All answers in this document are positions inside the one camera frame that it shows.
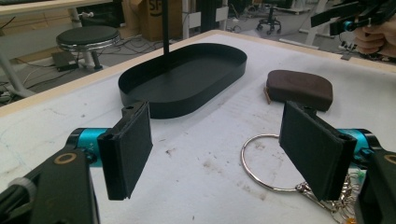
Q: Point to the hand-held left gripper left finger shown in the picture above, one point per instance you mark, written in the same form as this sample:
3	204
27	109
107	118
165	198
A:
124	149

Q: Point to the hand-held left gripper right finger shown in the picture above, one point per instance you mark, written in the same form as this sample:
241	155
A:
314	152

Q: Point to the brown ice cream bar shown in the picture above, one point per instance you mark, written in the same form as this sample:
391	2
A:
299	88

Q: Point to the black oval tray with stand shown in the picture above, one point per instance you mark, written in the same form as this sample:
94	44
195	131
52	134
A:
186	84

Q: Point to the black office chair base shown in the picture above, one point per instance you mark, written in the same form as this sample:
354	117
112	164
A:
269	23

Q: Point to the flat black box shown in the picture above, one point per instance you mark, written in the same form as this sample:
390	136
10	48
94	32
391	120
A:
63	60

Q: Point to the black round stool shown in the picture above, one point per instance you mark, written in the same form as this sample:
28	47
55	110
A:
87	34

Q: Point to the brown cardboard box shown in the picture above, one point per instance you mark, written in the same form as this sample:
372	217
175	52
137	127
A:
155	18

